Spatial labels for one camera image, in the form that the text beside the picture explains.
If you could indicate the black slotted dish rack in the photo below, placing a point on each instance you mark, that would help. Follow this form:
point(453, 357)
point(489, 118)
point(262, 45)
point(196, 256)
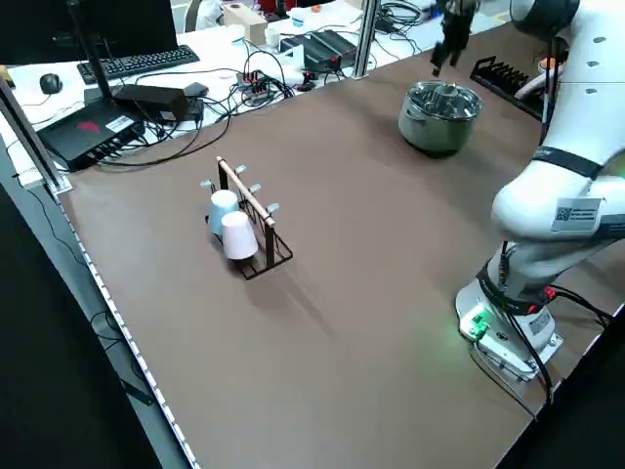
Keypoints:
point(503, 78)

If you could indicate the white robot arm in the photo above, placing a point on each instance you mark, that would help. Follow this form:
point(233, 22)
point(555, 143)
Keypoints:
point(576, 146)

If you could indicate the aluminium frame post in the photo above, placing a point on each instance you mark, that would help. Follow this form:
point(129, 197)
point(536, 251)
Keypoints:
point(366, 39)

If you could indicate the black power brick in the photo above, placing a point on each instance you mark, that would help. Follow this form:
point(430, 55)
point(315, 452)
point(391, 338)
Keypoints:
point(151, 100)

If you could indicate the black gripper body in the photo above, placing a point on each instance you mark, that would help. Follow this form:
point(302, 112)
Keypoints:
point(459, 12)

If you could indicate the black ribbed metal box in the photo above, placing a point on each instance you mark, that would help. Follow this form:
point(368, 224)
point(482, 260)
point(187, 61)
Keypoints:
point(322, 46)

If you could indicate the pale pink cup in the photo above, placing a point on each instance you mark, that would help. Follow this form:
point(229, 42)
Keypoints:
point(239, 239)

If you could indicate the light blue cup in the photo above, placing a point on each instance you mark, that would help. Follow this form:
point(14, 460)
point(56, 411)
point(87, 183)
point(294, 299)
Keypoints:
point(220, 215)

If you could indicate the black monitor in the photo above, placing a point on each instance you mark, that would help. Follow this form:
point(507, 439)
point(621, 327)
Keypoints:
point(97, 24)

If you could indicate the black keyboard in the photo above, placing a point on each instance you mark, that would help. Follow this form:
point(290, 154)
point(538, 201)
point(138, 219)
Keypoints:
point(141, 61)

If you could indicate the cardboard box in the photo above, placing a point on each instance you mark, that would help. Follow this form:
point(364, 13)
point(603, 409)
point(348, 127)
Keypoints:
point(246, 19)

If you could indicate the grey-green steel pot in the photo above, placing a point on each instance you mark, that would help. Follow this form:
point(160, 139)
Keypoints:
point(434, 132)

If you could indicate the hub with red plugs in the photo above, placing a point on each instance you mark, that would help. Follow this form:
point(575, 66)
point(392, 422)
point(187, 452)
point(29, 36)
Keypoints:
point(255, 84)

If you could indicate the black box with red logo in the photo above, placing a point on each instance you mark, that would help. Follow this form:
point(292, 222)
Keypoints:
point(83, 132)

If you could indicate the black computer mouse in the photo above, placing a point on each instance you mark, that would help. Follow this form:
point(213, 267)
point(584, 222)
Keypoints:
point(51, 84)

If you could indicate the round glass pot lid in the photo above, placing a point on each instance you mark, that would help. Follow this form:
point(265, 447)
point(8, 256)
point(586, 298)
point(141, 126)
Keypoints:
point(442, 100)

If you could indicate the white mug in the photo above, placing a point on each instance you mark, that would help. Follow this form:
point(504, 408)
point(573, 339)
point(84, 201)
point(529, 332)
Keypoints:
point(272, 37)

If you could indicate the white plate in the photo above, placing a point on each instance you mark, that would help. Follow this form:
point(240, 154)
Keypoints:
point(529, 88)

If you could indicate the orange corn cob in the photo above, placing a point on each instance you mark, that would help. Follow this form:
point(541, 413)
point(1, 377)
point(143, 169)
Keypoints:
point(547, 65)

